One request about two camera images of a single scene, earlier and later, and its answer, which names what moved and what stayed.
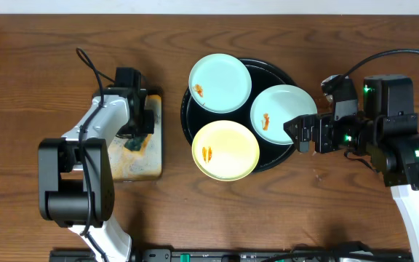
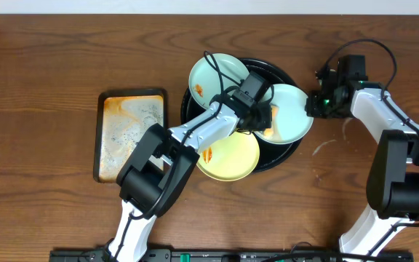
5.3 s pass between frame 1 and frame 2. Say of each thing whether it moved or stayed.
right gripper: moved
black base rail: stayed
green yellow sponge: moved
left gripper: moved
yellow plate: stayed
